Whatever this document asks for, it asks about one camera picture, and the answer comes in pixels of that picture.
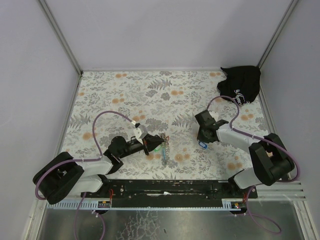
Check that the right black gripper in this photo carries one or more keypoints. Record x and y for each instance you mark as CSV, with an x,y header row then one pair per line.
x,y
203,139

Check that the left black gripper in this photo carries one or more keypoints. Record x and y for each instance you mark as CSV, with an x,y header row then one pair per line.
x,y
145,145

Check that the blue keyring handle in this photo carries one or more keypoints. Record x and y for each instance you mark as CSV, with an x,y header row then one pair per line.
x,y
164,155

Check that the blue key tag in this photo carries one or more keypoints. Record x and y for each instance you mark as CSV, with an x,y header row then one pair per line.
x,y
203,145

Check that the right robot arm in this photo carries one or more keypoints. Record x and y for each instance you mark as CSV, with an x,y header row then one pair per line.
x,y
269,158

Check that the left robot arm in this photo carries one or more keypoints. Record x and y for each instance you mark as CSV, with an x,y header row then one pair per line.
x,y
65,175

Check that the floral table mat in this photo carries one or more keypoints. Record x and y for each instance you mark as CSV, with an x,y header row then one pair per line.
x,y
164,102

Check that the black cloth bag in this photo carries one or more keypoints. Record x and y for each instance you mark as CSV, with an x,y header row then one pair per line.
x,y
242,83

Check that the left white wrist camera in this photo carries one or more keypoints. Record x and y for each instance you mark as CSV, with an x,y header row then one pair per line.
x,y
140,131

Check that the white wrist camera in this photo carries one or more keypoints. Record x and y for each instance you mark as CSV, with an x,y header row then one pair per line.
x,y
140,131
214,115

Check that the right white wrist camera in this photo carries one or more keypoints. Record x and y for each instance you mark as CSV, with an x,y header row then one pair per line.
x,y
214,115

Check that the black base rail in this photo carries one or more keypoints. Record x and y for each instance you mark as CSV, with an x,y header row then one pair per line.
x,y
168,193

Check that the white cable duct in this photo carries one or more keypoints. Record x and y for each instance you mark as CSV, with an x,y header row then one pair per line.
x,y
104,205

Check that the right aluminium frame post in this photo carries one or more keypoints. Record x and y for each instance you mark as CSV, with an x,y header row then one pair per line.
x,y
280,27

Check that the aluminium frame post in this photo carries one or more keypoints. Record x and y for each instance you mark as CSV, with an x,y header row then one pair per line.
x,y
280,27
59,35

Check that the left aluminium frame post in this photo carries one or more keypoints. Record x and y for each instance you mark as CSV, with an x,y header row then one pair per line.
x,y
59,35

